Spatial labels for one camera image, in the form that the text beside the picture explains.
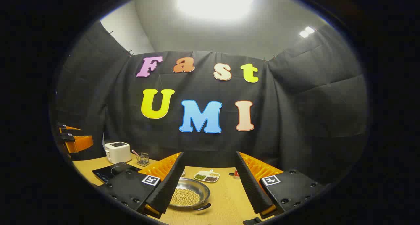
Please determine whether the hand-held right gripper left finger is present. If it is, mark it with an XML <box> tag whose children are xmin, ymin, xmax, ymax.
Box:
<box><xmin>97</xmin><ymin>152</ymin><xmax>185</xmax><ymax>219</ymax></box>

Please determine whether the wire mesh holder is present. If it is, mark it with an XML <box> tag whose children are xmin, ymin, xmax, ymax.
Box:
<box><xmin>136</xmin><ymin>152</ymin><xmax>150</xmax><ymax>167</ymax></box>

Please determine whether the steel pot with black handles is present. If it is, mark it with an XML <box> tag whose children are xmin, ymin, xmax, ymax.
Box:
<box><xmin>169</xmin><ymin>177</ymin><xmax>211</xmax><ymax>211</ymax></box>

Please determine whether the large ceiling light panel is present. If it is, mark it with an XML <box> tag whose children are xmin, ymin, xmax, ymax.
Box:
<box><xmin>177</xmin><ymin>0</ymin><xmax>255</xmax><ymax>20</ymax></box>

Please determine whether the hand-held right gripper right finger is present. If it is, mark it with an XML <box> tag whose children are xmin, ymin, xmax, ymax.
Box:
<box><xmin>236</xmin><ymin>151</ymin><xmax>325</xmax><ymax>219</ymax></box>

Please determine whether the white toaster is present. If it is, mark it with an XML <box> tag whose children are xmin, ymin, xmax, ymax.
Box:
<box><xmin>104</xmin><ymin>142</ymin><xmax>132</xmax><ymax>164</ymax></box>

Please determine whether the pile of soybeans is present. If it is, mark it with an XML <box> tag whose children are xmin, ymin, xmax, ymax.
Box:
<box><xmin>171</xmin><ymin>188</ymin><xmax>200</xmax><ymax>206</ymax></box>

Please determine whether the white divided bean dish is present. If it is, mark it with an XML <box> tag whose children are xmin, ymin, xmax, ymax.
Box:
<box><xmin>194</xmin><ymin>169</ymin><xmax>220</xmax><ymax>183</ymax></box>

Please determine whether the black induction cooktop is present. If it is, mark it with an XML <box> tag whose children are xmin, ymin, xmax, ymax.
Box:
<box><xmin>92</xmin><ymin>162</ymin><xmax>141</xmax><ymax>183</ymax></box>

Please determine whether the small ceiling light panel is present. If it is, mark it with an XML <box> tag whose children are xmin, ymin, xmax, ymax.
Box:
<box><xmin>299</xmin><ymin>26</ymin><xmax>315</xmax><ymax>38</ymax></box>

